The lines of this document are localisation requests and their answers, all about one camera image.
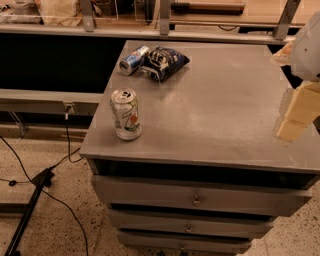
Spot grey low side bench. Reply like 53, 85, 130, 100
0, 89, 102, 116

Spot bottom grey drawer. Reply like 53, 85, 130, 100
117, 231, 251, 255

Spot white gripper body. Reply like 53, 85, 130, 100
291, 11, 320, 81

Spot grey metal shelf rail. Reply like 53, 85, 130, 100
0, 0, 303, 46

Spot black metal floor stand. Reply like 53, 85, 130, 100
0, 168, 54, 256

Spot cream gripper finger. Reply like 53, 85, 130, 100
276, 81, 320, 142
270, 41, 294, 66

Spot grey drawer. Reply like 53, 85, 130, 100
108, 209, 273, 239
117, 231, 251, 255
91, 175, 312, 216

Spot black floor cable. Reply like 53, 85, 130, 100
0, 103, 90, 256

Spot blue silver soda can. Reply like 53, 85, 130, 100
119, 45, 150, 76

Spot middle grey drawer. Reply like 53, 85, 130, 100
108, 209, 273, 239

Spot dark blue chip bag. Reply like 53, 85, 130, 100
141, 46, 190, 82

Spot grey drawer cabinet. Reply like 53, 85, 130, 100
81, 43, 320, 243

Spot white 7up soda can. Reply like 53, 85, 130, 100
110, 88, 142, 140

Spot top grey drawer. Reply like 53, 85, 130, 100
91, 175, 312, 216

